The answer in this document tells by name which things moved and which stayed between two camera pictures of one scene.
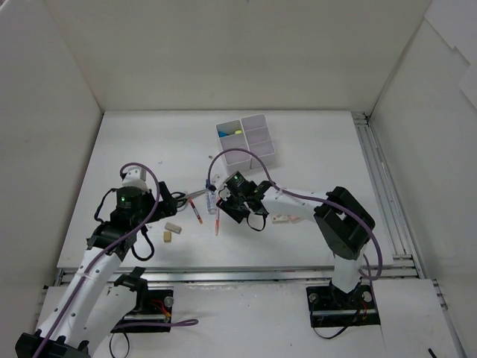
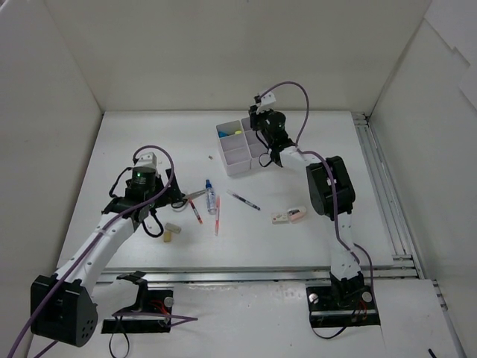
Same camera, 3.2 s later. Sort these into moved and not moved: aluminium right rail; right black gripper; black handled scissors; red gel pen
Moved: right black gripper
Not moved: black handled scissors; aluminium right rail; red gel pen
